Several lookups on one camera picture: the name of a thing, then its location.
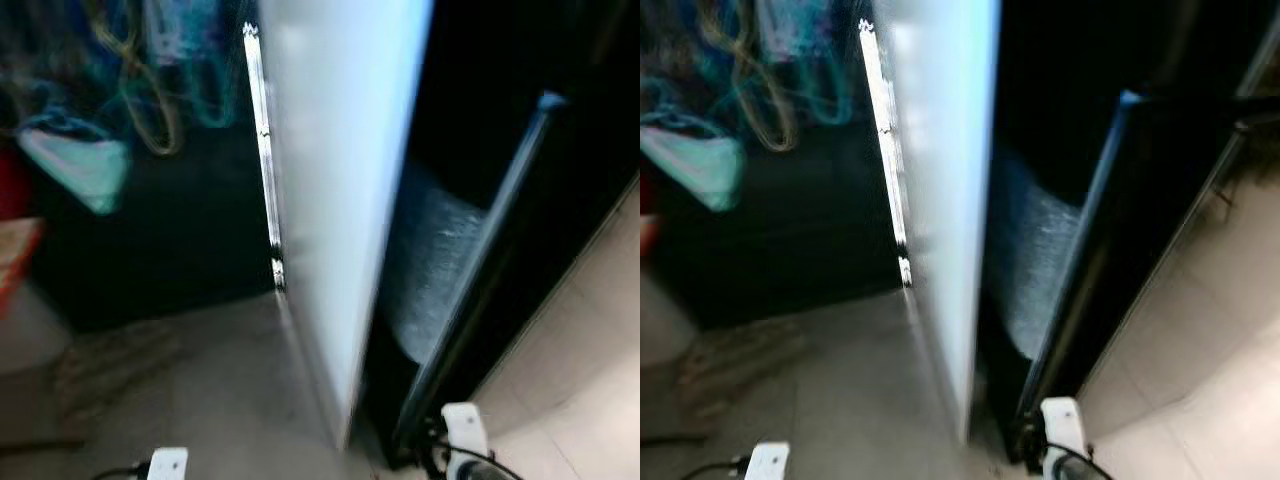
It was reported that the black fridge door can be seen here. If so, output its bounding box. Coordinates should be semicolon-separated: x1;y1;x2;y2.
365;90;641;468
978;88;1280;466

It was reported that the black and white fridge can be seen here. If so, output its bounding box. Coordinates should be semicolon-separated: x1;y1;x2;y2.
858;0;1280;469
243;0;641;471

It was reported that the pale green plastic bag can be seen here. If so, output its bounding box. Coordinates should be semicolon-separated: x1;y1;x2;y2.
641;113;747;214
17;118;133;217

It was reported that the dark cabinet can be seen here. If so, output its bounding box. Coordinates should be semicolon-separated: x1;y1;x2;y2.
641;0;906;331
0;0;278;333

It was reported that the yellow cord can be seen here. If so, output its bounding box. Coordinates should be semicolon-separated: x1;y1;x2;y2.
698;0;803;154
83;0;184;158

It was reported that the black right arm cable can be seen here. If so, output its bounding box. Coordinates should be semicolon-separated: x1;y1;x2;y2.
1008;438;1118;480
428;438;524;480

